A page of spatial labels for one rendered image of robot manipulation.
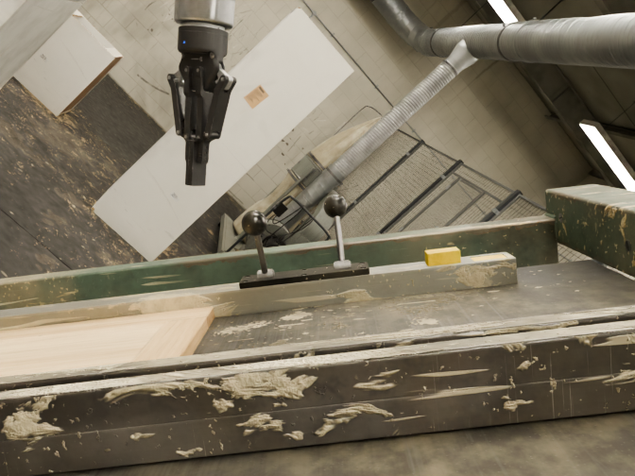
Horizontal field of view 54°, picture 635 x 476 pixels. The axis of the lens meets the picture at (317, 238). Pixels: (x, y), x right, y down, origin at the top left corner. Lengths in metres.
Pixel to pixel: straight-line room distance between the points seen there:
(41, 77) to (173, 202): 1.85
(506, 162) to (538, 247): 8.61
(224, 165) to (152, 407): 4.04
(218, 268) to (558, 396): 0.78
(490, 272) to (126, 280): 0.68
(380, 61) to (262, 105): 4.76
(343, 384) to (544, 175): 9.68
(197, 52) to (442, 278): 0.50
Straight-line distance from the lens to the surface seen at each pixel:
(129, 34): 8.98
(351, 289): 0.94
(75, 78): 5.82
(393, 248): 1.18
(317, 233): 6.20
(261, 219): 0.89
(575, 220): 1.16
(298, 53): 4.48
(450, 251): 0.96
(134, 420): 0.55
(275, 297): 0.95
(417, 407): 0.53
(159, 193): 4.62
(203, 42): 0.96
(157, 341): 0.83
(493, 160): 9.75
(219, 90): 0.95
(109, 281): 1.25
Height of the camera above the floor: 1.58
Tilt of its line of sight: 7 degrees down
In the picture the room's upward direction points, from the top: 48 degrees clockwise
